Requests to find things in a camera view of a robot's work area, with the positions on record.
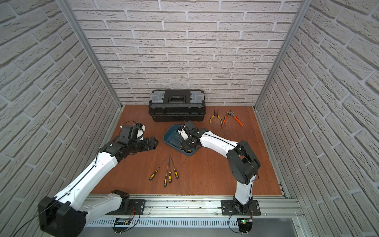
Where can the black plastic toolbox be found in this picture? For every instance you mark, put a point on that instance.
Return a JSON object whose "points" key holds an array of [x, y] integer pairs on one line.
{"points": [[177, 105]]}

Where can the left controller board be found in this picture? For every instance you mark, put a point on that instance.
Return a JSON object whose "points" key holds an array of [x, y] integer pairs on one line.
{"points": [[122, 225]]}

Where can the yellow handled pliers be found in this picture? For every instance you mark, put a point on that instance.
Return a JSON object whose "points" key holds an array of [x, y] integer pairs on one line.
{"points": [[216, 115]]}

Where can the file tool four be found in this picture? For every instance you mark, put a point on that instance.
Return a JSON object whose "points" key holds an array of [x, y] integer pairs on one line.
{"points": [[175, 169]]}

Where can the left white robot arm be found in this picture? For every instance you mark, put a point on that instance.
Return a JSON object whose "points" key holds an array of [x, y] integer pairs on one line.
{"points": [[66, 215]]}

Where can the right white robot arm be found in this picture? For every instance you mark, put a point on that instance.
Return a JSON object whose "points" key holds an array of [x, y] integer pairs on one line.
{"points": [[243, 162]]}

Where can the file tool two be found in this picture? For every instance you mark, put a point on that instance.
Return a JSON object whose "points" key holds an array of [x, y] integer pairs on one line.
{"points": [[166, 177]]}

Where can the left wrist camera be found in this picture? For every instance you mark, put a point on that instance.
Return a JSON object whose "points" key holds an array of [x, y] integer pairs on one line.
{"points": [[132, 132]]}

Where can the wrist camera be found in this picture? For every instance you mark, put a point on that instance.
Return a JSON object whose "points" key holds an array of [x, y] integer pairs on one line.
{"points": [[132, 132], [183, 132]]}

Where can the controller board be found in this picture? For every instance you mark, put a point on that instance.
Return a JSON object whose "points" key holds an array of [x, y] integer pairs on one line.
{"points": [[122, 225], [244, 225]]}

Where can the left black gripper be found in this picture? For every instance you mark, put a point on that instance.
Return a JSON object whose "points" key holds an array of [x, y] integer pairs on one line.
{"points": [[145, 143]]}

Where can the left aluminium corner post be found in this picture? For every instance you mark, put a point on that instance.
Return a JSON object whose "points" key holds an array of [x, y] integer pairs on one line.
{"points": [[70, 16]]}

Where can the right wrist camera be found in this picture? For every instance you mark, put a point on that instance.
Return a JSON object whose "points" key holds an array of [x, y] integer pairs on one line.
{"points": [[183, 132]]}

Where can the aluminium corner post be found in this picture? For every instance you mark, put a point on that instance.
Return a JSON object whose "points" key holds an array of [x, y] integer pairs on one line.
{"points": [[284, 48], [70, 16]]}

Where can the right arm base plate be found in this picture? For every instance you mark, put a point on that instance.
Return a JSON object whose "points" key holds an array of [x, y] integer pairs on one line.
{"points": [[233, 207]]}

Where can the file tool one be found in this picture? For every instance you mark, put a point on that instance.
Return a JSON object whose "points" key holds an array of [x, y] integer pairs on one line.
{"points": [[156, 171]]}

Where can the right aluminium corner post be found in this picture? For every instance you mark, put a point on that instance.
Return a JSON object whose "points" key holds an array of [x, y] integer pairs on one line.
{"points": [[284, 48]]}

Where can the teal plastic storage bin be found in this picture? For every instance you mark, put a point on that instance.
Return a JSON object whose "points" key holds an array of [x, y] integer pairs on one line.
{"points": [[173, 139]]}

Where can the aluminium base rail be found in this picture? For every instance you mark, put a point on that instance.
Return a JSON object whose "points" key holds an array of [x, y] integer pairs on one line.
{"points": [[210, 206]]}

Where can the right controller board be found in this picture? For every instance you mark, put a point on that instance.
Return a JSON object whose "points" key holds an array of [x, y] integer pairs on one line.
{"points": [[244, 225]]}

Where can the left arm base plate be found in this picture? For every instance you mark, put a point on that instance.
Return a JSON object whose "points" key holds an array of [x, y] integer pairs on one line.
{"points": [[127, 207]]}

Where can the file tool three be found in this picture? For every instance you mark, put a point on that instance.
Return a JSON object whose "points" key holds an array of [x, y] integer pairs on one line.
{"points": [[169, 170]]}

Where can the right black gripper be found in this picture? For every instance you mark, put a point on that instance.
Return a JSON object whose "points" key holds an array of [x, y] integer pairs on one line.
{"points": [[185, 146]]}

